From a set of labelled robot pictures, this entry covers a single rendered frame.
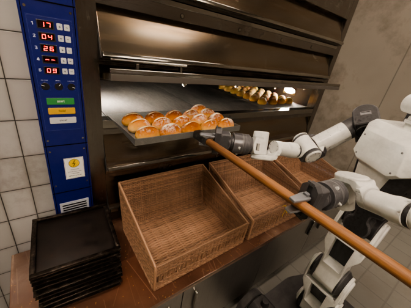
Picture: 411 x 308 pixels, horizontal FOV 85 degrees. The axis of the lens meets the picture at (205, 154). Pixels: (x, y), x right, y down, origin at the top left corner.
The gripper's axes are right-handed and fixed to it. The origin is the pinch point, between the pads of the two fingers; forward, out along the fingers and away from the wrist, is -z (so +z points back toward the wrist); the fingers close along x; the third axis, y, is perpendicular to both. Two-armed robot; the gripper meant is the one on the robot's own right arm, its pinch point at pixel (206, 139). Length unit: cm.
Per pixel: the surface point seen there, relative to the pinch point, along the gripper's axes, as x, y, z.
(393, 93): 9, -219, 268
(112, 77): 19.9, -0.2, -37.5
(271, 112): -5, -78, 54
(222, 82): 19.1, -29.2, 6.4
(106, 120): -2.3, -12.7, -45.3
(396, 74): 33, -225, 264
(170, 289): -62, 26, -7
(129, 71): 22.0, -4.0, -32.4
